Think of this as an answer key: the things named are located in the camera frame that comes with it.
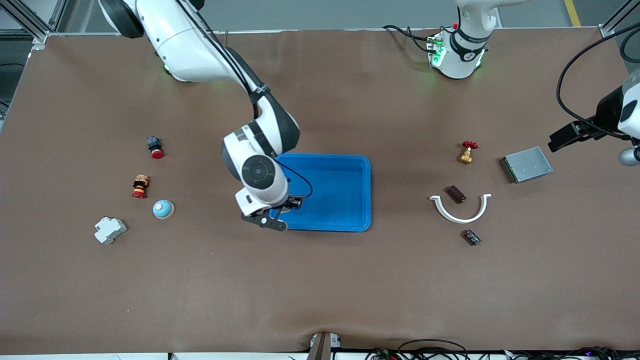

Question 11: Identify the silver metal module box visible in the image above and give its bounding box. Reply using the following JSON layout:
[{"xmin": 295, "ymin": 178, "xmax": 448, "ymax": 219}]
[{"xmin": 499, "ymin": 146, "xmax": 554, "ymax": 184}]

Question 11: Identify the blue plastic tray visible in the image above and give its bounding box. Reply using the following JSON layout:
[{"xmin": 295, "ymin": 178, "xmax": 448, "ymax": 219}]
[{"xmin": 268, "ymin": 153, "xmax": 372, "ymax": 233}]

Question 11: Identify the brown table mat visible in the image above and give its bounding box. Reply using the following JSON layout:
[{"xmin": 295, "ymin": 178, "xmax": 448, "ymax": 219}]
[{"xmin": 0, "ymin": 27, "xmax": 640, "ymax": 355}]

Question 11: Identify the red yellow black push button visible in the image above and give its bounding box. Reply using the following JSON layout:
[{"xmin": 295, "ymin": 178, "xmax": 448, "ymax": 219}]
[{"xmin": 131, "ymin": 174, "xmax": 150, "ymax": 200}]

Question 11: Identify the white half-round pipe clamp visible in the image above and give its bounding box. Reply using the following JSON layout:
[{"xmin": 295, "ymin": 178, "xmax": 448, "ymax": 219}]
[{"xmin": 429, "ymin": 193, "xmax": 492, "ymax": 224}]

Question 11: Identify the white circuit breaker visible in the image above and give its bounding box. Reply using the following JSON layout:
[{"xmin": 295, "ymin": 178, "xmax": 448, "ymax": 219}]
[{"xmin": 94, "ymin": 216, "xmax": 128, "ymax": 245}]

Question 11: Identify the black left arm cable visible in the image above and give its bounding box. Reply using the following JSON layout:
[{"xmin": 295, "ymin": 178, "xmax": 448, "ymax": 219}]
[{"xmin": 556, "ymin": 22, "xmax": 640, "ymax": 138}]

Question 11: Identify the aluminium frame profile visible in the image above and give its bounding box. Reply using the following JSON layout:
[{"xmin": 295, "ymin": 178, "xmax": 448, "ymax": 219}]
[
  {"xmin": 0, "ymin": 0, "xmax": 68, "ymax": 51},
  {"xmin": 597, "ymin": 0, "xmax": 640, "ymax": 40}
]

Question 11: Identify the brass valve with red handle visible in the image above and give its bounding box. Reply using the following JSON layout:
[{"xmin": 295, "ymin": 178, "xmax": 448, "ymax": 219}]
[{"xmin": 456, "ymin": 140, "xmax": 479, "ymax": 165}]

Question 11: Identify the grey metal bracket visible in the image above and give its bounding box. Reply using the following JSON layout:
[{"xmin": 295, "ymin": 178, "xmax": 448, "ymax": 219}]
[{"xmin": 306, "ymin": 331, "xmax": 342, "ymax": 360}]

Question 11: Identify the black base cable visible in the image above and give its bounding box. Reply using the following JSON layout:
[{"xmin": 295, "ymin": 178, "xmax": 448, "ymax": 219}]
[{"xmin": 382, "ymin": 24, "xmax": 453, "ymax": 54}]

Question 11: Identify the black cable loop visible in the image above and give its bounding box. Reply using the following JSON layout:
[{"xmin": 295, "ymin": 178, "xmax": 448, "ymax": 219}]
[{"xmin": 397, "ymin": 338, "xmax": 471, "ymax": 360}]

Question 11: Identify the black cable bundle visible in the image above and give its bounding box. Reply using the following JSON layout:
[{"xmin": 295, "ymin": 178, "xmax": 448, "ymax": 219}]
[{"xmin": 502, "ymin": 346, "xmax": 640, "ymax": 360}]

